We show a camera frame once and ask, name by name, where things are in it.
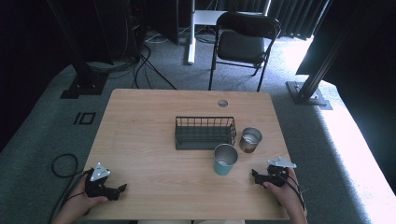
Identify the black folding chair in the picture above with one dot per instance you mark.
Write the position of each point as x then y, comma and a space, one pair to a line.
241, 46

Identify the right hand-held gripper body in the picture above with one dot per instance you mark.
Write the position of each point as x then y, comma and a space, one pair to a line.
278, 169

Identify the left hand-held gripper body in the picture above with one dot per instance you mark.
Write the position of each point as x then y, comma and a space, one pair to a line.
99, 172

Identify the dark grey curtain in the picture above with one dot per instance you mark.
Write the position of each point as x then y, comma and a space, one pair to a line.
295, 17

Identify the person's left hand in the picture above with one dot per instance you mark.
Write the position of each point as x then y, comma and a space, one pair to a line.
81, 196

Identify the teal steel cup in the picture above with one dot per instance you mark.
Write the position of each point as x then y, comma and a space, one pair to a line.
222, 169

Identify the silver tin can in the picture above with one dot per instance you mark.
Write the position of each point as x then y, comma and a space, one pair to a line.
247, 146

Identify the person's right hand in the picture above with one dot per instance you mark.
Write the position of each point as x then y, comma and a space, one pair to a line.
283, 194

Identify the black metal stand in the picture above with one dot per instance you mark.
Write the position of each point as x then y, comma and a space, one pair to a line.
82, 71
309, 87

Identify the black curtain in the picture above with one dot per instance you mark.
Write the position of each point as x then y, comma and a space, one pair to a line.
25, 62
367, 56

